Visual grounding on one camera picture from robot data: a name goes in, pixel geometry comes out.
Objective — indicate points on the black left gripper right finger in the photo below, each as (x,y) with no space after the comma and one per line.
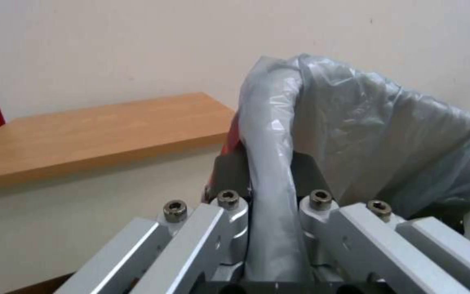
(365,245)

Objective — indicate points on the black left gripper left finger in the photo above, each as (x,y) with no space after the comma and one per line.
(186,245)

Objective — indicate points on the grey translucent garbage bag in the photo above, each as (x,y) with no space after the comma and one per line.
(365,128)

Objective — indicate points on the red trash can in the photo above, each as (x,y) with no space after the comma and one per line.
(230,144)

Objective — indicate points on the wooden table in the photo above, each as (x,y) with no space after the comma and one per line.
(96,137)

